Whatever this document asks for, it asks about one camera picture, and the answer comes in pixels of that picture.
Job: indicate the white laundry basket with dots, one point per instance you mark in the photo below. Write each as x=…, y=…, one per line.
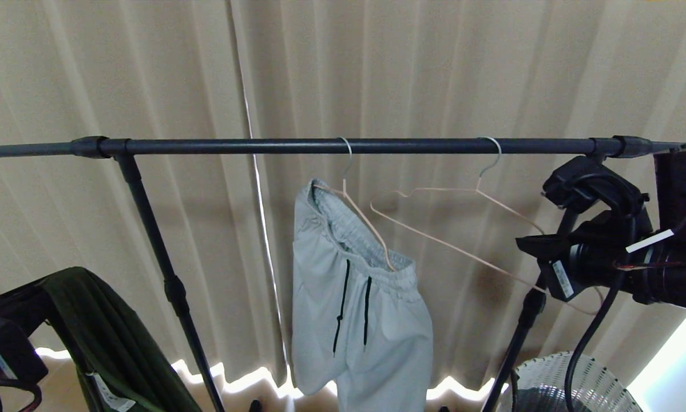
x=554, y=372

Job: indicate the pink clothes hanger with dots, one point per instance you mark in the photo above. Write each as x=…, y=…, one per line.
x=347, y=151
x=496, y=150

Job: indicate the beige curtain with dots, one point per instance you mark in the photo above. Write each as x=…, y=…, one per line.
x=377, y=57

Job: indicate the green garment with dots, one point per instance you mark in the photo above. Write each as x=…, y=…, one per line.
x=108, y=337

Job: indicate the pale grey shorts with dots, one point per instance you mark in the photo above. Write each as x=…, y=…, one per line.
x=371, y=349

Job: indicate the black clothes rack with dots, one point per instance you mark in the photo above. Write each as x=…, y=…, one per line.
x=320, y=146

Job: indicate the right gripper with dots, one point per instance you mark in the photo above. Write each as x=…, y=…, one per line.
x=600, y=269

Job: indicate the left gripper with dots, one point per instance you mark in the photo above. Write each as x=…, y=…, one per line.
x=5, y=355

